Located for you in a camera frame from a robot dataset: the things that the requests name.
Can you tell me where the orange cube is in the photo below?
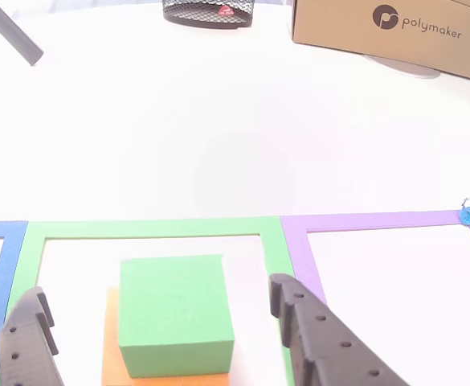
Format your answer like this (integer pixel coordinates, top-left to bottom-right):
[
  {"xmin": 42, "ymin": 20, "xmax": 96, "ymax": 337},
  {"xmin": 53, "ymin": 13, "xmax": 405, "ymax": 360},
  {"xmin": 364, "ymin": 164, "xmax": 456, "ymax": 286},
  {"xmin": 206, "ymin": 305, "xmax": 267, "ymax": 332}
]
[{"xmin": 100, "ymin": 285, "xmax": 232, "ymax": 386}]

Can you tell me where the cardboard box polymaker logo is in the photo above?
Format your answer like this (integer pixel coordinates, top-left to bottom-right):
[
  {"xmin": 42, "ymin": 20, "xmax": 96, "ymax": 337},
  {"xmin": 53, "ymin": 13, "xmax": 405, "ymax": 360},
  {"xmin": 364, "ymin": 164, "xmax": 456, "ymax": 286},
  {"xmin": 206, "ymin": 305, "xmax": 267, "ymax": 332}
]
[{"xmin": 290, "ymin": 0, "xmax": 470, "ymax": 84}]

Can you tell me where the green square frame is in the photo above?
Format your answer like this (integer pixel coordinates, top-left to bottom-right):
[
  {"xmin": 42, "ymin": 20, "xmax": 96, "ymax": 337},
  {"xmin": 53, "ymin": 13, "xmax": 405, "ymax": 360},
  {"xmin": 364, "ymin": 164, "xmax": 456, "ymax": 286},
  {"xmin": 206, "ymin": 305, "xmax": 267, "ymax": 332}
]
[{"xmin": 0, "ymin": 216, "xmax": 298, "ymax": 386}]

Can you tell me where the green cube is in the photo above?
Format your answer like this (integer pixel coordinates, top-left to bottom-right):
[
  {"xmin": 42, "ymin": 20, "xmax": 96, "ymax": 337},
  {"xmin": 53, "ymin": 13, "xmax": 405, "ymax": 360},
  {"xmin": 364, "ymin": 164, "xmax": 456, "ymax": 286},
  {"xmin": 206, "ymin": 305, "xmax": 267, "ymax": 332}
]
[{"xmin": 118, "ymin": 253, "xmax": 235, "ymax": 379}]

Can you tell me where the black mesh pen holder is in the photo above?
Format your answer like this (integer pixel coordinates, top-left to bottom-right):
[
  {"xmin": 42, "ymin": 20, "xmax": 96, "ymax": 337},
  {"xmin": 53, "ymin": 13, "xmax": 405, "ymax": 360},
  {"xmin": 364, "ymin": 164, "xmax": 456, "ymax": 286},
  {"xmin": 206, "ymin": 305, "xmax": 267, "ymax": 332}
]
[{"xmin": 161, "ymin": 0, "xmax": 258, "ymax": 31}]

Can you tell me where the grey metal rod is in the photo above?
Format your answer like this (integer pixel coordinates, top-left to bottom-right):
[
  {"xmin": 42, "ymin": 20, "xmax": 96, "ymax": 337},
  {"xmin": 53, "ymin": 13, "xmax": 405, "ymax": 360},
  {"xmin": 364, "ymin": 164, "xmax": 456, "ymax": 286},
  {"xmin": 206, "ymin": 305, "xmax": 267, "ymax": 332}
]
[{"xmin": 0, "ymin": 0, "xmax": 45, "ymax": 68}]

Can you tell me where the purple square frame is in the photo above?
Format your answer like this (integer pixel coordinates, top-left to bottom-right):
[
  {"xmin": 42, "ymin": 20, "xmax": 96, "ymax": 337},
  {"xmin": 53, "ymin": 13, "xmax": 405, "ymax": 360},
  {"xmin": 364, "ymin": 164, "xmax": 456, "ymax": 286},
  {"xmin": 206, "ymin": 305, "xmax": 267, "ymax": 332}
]
[{"xmin": 280, "ymin": 209, "xmax": 470, "ymax": 305}]

